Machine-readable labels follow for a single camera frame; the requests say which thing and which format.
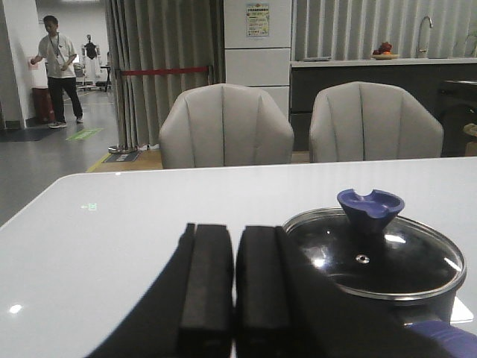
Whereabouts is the dark blue saucepan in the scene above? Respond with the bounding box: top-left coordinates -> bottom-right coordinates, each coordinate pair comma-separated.
320,275 -> 477,358

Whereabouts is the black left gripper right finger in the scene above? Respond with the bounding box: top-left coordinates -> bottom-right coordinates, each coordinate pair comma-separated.
236,226 -> 451,357

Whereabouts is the silver faucet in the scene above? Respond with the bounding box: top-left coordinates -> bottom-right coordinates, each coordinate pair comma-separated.
416,16 -> 433,58

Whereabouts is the left beige upholstered chair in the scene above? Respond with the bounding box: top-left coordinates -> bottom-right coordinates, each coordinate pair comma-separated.
159,84 -> 294,169

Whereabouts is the grey curtain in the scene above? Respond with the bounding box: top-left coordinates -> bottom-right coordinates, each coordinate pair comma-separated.
104,1 -> 225,151

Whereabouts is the person in white shirt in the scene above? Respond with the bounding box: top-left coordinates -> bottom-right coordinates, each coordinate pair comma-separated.
30,15 -> 83,129

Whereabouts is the dark kitchen counter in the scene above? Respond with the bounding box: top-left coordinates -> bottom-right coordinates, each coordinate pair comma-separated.
289,58 -> 476,157

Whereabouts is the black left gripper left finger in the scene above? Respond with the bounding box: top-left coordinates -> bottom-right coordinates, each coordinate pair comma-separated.
90,224 -> 234,357

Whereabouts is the white refrigerator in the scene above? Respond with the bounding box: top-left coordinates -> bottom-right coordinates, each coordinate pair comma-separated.
224,1 -> 292,116

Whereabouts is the beige upholstered chair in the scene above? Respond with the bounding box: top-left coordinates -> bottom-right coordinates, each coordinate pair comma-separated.
159,84 -> 294,169
309,81 -> 443,163

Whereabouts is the glass lid with blue knob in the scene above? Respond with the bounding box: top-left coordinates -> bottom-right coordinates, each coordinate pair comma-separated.
283,189 -> 467,301

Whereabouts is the fruit plate on counter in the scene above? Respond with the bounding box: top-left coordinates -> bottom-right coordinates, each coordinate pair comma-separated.
370,42 -> 400,60

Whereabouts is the red trash bin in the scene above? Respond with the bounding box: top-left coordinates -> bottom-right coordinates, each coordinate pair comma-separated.
32,87 -> 55,124

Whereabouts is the beige cushion at right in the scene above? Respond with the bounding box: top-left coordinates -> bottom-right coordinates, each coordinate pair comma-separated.
463,123 -> 477,157

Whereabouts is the red barrier belt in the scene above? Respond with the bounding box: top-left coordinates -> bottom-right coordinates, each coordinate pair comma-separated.
121,66 -> 209,76

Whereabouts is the right beige upholstered chair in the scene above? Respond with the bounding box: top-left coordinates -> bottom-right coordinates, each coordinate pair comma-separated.
309,81 -> 443,163

